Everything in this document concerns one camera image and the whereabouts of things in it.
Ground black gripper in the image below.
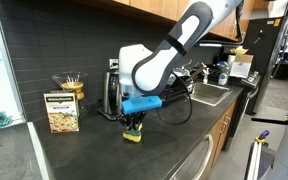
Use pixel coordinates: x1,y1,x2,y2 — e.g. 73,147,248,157
118,111,148,133

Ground green and yellow sponge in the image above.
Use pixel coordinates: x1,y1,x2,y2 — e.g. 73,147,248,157
122,123,144,144

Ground kettle power base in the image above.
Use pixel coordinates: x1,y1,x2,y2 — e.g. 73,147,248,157
97,106,125,122

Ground stainless steel electric kettle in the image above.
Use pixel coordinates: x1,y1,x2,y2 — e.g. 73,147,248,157
102,70,123,116

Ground white power outlet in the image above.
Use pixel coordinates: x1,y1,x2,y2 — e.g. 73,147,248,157
108,58,120,70

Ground stainless steel dishwasher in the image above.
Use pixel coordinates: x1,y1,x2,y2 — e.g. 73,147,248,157
168,133,215,180

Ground glass coffee carafe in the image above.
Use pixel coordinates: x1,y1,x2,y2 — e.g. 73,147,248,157
51,71,91,118

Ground rice mix box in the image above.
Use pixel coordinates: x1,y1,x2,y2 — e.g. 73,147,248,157
43,91,80,134

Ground stainless steel sink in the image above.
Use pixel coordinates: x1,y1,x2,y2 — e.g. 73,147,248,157
190,82,233,107

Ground metal faucet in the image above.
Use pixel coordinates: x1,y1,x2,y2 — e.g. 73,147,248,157
201,62,212,84

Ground wooden lower cabinet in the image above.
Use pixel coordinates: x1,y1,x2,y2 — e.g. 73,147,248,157
210,99,238,168

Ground clear water bottle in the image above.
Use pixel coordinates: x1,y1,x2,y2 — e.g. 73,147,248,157
217,61,230,86

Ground wooden upper cabinets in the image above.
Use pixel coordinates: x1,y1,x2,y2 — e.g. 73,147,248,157
112,0,272,44

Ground cardboard box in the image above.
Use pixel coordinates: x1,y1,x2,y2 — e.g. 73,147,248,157
228,53,254,79

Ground yellow container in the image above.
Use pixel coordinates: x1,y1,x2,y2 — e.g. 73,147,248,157
229,47,250,56

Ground black tripod rod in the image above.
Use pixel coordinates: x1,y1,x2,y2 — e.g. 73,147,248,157
251,116,288,129

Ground black refrigerator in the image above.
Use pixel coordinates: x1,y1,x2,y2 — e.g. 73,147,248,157
243,16,288,114

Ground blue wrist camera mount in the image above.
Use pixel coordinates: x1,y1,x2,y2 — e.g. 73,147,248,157
121,95,163,116

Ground black wire dish rack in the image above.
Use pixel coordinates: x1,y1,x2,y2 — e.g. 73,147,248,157
163,66,198,101

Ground wooden handled brush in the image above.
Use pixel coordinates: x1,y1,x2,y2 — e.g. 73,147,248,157
190,64,207,81

